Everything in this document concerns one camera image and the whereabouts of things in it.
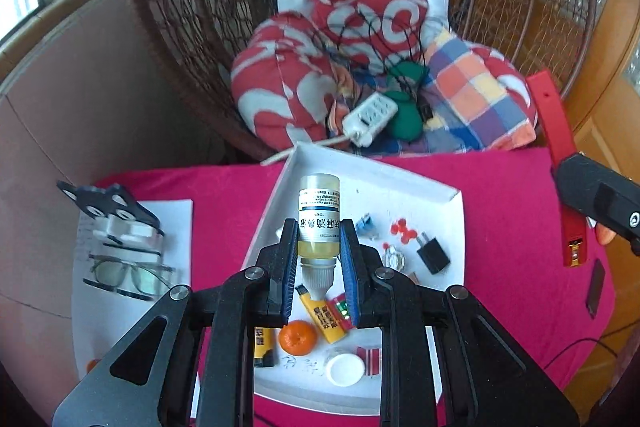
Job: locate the person's right hand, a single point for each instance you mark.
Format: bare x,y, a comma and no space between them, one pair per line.
606,234

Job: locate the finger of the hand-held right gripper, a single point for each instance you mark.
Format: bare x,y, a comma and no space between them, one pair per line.
590,192

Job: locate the pink tablecloth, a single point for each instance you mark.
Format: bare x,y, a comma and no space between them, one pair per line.
500,187

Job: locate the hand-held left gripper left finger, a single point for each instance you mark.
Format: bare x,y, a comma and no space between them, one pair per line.
287,277

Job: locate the small red green box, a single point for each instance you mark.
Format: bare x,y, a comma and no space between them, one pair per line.
341,306

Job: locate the tangerine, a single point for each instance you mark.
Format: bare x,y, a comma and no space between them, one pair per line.
297,337

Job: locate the blue binder clip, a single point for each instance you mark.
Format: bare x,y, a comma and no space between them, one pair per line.
365,224

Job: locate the black glasses stand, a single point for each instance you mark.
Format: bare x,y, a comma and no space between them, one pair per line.
100,202

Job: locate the white pillow with red print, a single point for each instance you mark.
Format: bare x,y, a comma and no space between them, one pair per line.
365,12

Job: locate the black charger plug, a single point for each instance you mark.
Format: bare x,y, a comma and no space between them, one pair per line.
432,257

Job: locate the white tray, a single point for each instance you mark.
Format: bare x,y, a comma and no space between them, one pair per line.
370,177

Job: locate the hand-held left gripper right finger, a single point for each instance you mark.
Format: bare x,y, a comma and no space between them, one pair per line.
350,287

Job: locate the black smartphone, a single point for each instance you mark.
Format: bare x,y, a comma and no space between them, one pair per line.
595,287

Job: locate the green cloth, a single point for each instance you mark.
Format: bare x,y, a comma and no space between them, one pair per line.
407,117

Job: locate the red white large cushion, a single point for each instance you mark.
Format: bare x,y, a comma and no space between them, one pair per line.
280,82

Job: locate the white power strip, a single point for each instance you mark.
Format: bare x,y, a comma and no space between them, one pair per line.
370,117

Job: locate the checkered blanket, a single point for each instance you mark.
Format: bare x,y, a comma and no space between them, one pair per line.
475,97

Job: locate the cluster of red pushpins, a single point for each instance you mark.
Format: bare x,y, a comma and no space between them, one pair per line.
405,229

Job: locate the eyeglasses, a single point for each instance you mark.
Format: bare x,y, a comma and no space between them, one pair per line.
130,277

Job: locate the wicker hanging chair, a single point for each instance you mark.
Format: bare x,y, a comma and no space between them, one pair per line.
200,32

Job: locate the white paper sheet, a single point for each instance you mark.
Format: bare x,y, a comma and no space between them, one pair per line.
165,227

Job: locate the small orange object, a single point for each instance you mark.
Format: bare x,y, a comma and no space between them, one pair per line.
93,365

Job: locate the yellow dropper bottle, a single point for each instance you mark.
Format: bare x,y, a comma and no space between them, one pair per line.
320,207

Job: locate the yellow glue tube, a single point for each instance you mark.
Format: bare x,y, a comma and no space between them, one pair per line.
320,314

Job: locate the silver metal clip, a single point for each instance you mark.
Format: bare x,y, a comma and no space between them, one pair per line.
395,257

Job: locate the white round lid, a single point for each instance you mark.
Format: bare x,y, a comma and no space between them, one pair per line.
345,369

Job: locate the red white striped packet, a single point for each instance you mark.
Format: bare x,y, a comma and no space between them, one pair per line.
370,359

